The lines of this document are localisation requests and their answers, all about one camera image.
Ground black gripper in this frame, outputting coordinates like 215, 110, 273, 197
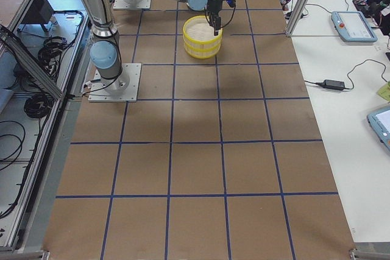
205, 0, 222, 36

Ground yellow steamer layer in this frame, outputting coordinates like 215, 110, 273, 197
183, 42, 221, 59
183, 16, 223, 45

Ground black power brick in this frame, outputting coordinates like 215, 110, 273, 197
315, 79, 346, 91

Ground far teach pendant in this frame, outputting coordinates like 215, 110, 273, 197
331, 11, 377, 43

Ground teach pendant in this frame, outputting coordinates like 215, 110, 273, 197
367, 105, 389, 150
331, 11, 377, 43

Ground near teach pendant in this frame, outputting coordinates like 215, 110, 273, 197
367, 105, 389, 150

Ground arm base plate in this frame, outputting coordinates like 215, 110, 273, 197
88, 63, 142, 102
113, 0, 151, 10

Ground aluminium frame rail left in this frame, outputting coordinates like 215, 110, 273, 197
1, 24, 64, 100

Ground coiled black cables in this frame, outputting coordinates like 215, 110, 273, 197
24, 36, 77, 119

